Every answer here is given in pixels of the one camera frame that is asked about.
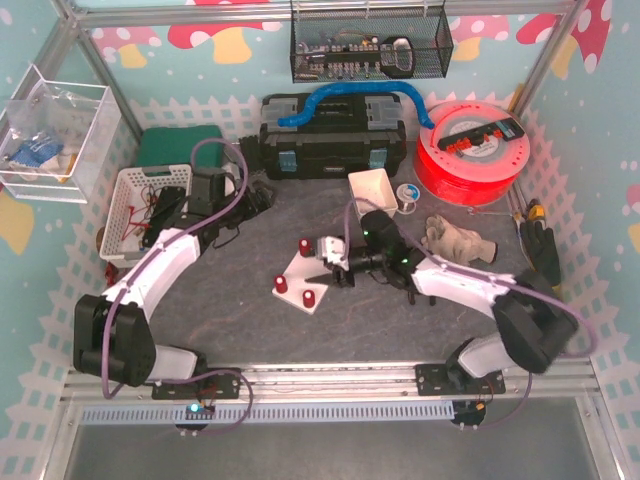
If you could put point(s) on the clear acrylic wall box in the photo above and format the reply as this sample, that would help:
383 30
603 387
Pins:
56 139

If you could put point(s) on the black plastic toolbox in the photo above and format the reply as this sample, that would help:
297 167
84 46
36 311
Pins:
347 133

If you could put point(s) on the white perforated basket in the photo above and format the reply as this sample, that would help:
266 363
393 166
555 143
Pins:
134 200

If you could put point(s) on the red spring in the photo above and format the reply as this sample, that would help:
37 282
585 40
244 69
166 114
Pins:
280 284
308 299
305 248

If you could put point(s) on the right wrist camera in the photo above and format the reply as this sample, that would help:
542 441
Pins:
332 252

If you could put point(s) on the orange black pliers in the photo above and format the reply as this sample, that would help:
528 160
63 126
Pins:
420 299

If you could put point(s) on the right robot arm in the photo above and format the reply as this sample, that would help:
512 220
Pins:
533 325

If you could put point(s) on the black terminal strip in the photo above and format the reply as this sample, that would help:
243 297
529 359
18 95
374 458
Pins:
506 129

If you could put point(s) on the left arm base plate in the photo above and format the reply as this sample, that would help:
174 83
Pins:
224 385

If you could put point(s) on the white spring box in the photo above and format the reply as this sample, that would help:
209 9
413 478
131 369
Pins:
372 190

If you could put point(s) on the green plastic case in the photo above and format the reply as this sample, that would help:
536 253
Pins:
171 145

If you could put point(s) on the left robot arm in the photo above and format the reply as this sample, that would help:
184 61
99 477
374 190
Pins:
112 335

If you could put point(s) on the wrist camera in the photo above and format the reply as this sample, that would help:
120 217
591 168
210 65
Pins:
332 252
232 179

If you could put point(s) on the grey slotted cable duct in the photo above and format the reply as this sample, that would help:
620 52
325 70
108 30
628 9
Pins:
265 413

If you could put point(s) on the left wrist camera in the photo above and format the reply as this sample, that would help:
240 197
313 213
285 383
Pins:
232 179

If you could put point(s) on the black wire mesh basket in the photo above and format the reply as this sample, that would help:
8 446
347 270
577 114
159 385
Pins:
364 44

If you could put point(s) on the small solder wire spool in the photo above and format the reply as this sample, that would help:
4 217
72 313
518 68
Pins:
407 195

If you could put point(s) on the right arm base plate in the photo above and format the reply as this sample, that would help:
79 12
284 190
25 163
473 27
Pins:
439 379

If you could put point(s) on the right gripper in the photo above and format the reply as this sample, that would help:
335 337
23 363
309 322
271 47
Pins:
344 270

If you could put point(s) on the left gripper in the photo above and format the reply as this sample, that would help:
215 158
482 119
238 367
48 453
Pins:
251 201

